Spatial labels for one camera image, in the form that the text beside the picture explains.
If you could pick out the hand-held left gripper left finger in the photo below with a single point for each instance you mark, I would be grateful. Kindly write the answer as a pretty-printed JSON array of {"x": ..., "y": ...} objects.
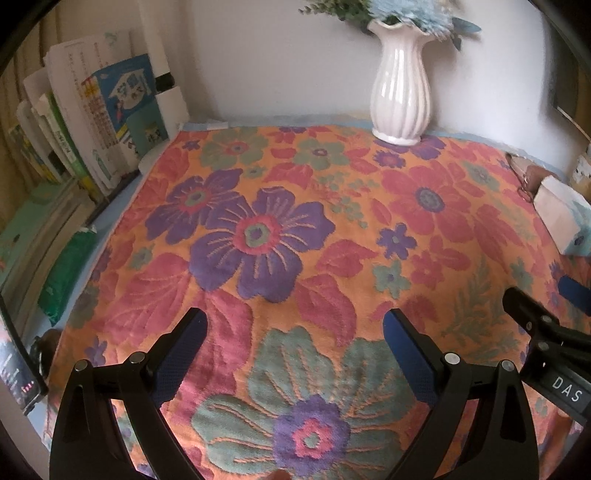
[{"x": 184, "y": 350}]

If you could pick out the row of books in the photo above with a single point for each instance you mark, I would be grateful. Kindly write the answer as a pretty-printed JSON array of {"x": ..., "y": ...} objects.
[{"x": 115, "y": 106}]

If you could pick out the white bookend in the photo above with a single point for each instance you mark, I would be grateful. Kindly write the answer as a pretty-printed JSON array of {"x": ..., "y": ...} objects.
[{"x": 168, "y": 106}]

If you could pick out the blue dotted tissue pack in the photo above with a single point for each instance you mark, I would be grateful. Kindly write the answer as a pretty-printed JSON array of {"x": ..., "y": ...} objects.
[{"x": 563, "y": 217}]

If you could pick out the white tape piece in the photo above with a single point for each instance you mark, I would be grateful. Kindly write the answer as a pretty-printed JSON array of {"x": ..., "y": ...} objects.
[{"x": 217, "y": 125}]

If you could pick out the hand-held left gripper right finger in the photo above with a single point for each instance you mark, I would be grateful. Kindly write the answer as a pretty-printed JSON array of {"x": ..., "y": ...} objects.
[{"x": 411, "y": 355}]

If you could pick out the black round object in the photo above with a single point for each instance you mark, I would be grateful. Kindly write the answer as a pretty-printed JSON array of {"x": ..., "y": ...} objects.
[{"x": 46, "y": 350}]

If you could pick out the blue flower bouquet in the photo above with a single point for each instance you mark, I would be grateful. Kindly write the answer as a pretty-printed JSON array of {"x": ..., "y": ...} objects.
[{"x": 406, "y": 11}]

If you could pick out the cardboard pen holder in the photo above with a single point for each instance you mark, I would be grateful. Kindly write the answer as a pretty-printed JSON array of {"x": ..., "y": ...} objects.
[{"x": 584, "y": 170}]

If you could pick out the floral table cloth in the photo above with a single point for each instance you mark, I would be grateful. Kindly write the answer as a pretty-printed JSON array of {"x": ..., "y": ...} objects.
[{"x": 323, "y": 230}]

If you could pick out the brown pink pouch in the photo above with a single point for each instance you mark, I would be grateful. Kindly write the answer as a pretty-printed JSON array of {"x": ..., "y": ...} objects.
[{"x": 531, "y": 177}]

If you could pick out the white ribbed vase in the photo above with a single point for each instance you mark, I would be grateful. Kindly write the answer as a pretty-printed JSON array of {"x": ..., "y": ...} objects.
[{"x": 399, "y": 92}]

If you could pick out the green packet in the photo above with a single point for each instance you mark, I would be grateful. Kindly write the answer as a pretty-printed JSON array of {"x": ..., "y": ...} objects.
[{"x": 64, "y": 272}]

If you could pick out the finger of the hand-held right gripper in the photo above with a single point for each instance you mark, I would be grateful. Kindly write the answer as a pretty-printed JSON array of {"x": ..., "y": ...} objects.
[
  {"x": 575, "y": 295},
  {"x": 526, "y": 314}
]

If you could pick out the dark screen device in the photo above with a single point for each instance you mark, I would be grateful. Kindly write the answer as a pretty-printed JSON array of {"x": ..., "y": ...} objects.
[{"x": 18, "y": 364}]

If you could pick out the green book stack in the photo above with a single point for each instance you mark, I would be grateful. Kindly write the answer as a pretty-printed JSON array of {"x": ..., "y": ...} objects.
[{"x": 32, "y": 217}]

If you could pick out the dark frame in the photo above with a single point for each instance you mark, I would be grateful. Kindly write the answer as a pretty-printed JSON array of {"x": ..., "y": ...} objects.
[{"x": 570, "y": 78}]

